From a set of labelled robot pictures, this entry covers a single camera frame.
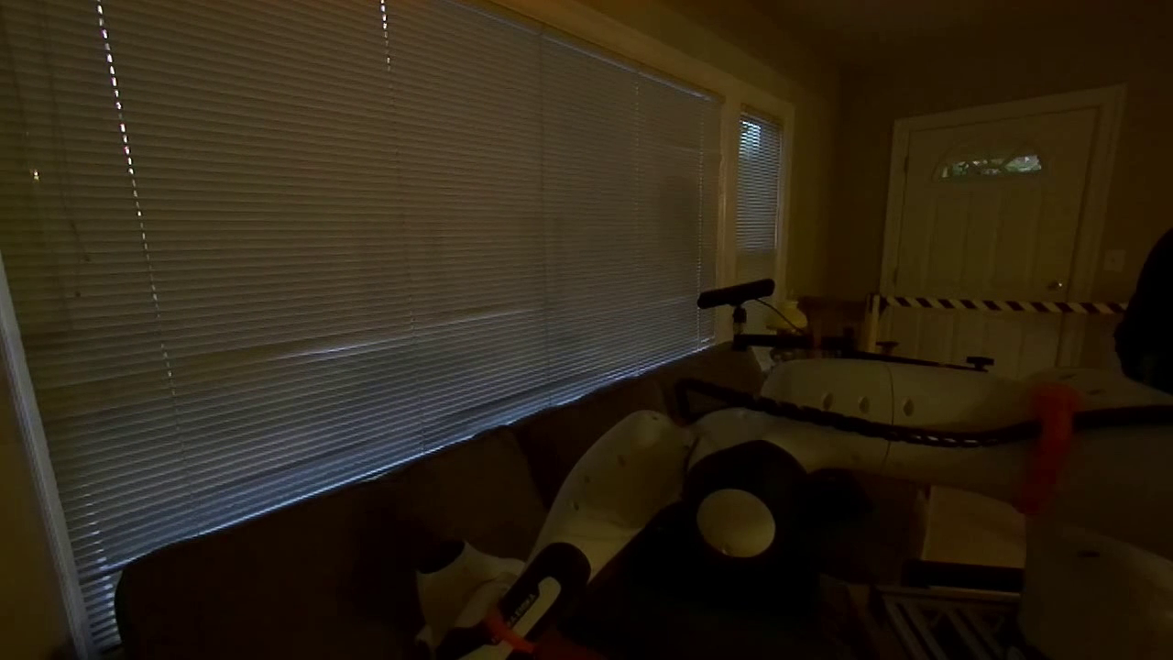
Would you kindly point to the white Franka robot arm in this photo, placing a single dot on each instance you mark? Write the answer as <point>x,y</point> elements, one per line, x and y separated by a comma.
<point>903,399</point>

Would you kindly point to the brown sofa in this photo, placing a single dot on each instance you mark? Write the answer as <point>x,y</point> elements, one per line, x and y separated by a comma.
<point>304,572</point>

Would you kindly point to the small side window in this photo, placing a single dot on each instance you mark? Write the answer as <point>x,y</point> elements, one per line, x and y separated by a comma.
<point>757,184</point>

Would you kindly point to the window blinds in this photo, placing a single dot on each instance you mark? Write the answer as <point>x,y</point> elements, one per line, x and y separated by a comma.
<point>304,184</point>

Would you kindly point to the black and yellow caution tape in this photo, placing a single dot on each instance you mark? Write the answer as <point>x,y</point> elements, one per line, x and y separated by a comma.
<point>975,304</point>

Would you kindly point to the white entrance door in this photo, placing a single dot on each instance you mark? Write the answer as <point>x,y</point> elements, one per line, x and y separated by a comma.
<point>992,244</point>

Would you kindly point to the metal robot stand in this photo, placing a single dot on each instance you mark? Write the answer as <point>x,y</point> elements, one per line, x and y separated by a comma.
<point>941,616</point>

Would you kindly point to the person in dark clothing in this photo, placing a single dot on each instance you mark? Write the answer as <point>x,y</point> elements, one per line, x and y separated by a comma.
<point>1157,316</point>

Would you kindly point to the white wall switch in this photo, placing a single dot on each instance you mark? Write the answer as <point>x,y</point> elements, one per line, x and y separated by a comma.
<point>1116,260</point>

